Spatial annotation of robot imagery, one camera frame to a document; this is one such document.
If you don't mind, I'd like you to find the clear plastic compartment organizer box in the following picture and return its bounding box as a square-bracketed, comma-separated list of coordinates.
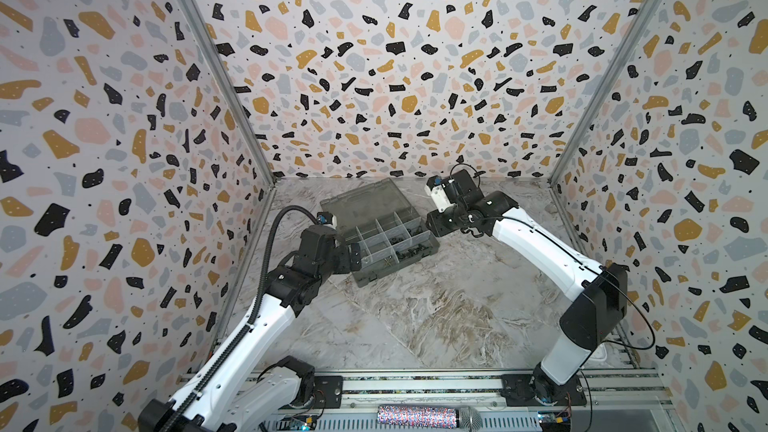
[320, 179, 439, 288]

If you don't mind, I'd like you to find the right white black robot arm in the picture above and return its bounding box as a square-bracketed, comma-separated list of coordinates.
[425, 170, 629, 405]

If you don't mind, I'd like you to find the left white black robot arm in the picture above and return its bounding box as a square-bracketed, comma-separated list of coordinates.
[138, 225, 362, 431]

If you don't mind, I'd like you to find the white square clock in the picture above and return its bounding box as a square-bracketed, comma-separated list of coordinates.
[588, 344, 608, 363]

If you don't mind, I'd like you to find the glitter handheld microphone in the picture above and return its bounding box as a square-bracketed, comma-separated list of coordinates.
[376, 404, 483, 431]

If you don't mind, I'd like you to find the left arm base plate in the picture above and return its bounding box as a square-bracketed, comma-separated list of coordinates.
[282, 375, 344, 411]

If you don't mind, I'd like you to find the left corner aluminium post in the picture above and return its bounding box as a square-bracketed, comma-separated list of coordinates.
[177, 0, 276, 189]

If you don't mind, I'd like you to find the corner aluminium post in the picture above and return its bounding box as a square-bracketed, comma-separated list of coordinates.
[177, 0, 276, 189]
[548, 0, 688, 187]

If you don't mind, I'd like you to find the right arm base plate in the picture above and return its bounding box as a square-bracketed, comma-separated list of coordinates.
[500, 373, 588, 407]

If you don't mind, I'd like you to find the aluminium front rail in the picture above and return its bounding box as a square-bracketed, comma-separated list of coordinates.
[161, 368, 679, 432]

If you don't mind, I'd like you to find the right corner aluminium post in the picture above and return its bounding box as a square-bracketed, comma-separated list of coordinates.
[548, 0, 688, 187]

